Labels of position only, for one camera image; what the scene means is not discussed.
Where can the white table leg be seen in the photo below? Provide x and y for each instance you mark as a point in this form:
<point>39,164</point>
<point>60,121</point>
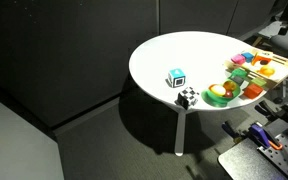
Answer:
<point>180,133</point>

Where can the black flat plate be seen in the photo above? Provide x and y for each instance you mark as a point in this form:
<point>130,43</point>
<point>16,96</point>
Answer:
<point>240,161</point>

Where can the blue white marker cube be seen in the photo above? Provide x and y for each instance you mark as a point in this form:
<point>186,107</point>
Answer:
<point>176,77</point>

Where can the grey office chair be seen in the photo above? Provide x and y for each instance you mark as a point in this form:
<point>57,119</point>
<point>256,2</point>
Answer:
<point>287,45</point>

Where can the dark brown toy piece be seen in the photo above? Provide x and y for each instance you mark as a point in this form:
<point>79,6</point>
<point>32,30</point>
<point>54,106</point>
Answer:
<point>264,62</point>

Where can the orange arch block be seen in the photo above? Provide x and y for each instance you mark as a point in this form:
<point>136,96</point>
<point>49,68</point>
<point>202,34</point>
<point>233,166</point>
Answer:
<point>259,56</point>

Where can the orange cube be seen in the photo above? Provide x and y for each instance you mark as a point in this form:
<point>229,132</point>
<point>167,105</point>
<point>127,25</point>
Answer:
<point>252,91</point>

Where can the light grey panel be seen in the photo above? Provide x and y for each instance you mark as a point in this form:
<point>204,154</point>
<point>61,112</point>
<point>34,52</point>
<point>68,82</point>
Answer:
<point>14,146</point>

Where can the orange toy fruit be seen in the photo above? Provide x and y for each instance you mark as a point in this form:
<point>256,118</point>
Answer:
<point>266,70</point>

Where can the grey cube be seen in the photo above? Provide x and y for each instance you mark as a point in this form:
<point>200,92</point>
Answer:
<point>238,80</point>

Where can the wooden slatted tray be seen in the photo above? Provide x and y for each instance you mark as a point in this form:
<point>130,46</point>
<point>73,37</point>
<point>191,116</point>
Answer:
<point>284,68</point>

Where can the dark red toy fruit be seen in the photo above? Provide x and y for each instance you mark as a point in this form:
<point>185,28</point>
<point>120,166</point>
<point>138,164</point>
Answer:
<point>228,94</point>

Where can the green plastic bowl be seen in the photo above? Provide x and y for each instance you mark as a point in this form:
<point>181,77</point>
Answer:
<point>217,101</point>

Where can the purple clamp with orange trigger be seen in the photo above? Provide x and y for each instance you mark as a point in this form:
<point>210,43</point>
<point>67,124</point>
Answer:
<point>262,135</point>

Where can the black blue clamp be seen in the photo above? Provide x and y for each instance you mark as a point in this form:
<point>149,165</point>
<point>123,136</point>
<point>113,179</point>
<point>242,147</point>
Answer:
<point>231,129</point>

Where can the small blue cube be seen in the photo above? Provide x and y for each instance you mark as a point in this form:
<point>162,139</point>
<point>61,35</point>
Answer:
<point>248,56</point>

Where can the light green cube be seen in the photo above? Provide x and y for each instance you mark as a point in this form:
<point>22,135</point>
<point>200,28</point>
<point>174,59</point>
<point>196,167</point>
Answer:
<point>259,81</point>

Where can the pink cube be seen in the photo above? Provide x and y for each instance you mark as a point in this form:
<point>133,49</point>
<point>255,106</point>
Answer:
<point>238,59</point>

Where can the black white checkerboard cube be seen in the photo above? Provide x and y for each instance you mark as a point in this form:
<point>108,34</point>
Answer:
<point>188,96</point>

